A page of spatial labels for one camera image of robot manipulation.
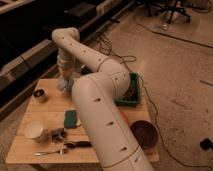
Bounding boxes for crumpled metal clip pile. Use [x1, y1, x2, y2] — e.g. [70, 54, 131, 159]
[50, 128, 67, 143]

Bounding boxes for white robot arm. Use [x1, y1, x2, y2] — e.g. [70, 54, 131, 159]
[52, 27, 154, 171]

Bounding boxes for black handled utensil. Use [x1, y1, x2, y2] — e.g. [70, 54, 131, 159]
[64, 141, 92, 148]

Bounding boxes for beige ribbed gripper body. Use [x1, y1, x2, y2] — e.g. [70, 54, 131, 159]
[57, 55, 75, 79]

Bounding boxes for black shelf rack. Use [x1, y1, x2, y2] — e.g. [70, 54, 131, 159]
[0, 0, 138, 118]

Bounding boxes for green sponge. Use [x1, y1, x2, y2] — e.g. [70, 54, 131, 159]
[64, 110, 77, 129]

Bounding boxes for silver fork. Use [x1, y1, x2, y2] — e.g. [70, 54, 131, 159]
[34, 148, 68, 156]

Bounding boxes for wooden table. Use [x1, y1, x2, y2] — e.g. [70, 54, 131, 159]
[5, 78, 160, 166]

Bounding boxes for office chair base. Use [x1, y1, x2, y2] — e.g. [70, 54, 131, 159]
[156, 0, 193, 24]

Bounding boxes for small metal tin can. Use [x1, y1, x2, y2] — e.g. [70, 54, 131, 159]
[33, 89, 47, 103]

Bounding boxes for light blue towel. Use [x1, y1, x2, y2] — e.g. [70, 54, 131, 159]
[57, 77, 74, 93]

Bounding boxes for black power adapter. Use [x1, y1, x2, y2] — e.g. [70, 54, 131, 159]
[200, 138, 213, 150]

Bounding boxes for black floor cables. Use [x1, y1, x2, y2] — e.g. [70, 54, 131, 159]
[79, 33, 138, 68]

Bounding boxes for green plastic bin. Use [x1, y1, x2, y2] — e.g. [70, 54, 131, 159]
[115, 73, 141, 107]

